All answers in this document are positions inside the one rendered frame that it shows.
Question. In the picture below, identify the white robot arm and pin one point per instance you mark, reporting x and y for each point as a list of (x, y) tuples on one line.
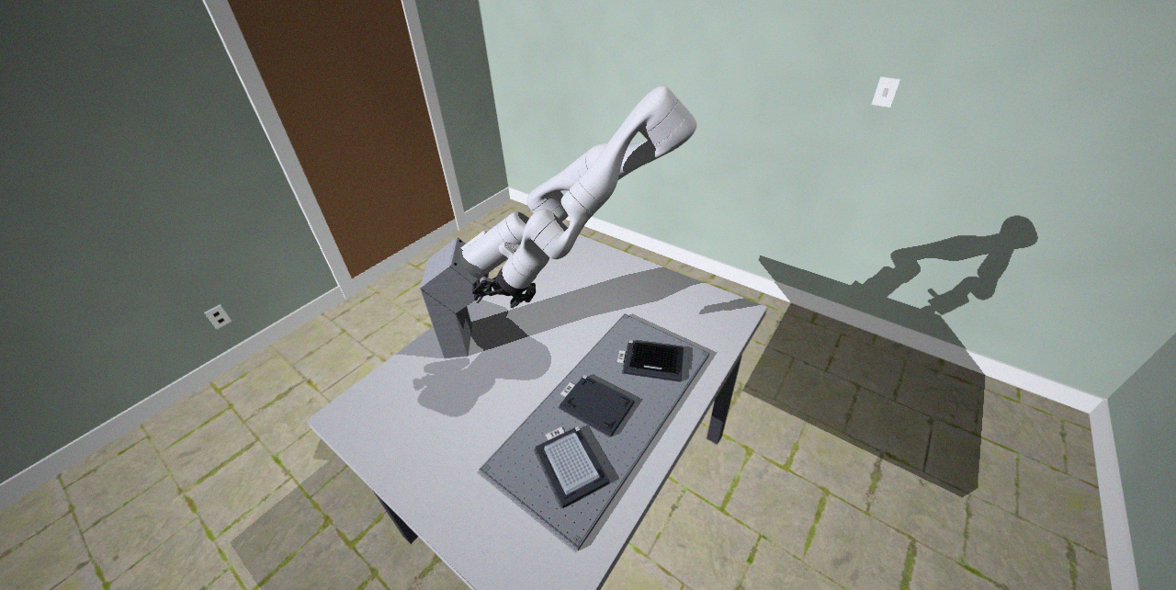
[(590, 180)]

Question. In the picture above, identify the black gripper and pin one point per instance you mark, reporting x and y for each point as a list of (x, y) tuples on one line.
[(500, 287)]

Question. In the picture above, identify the black well plate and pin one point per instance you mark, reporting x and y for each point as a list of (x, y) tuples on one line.
[(660, 358)]

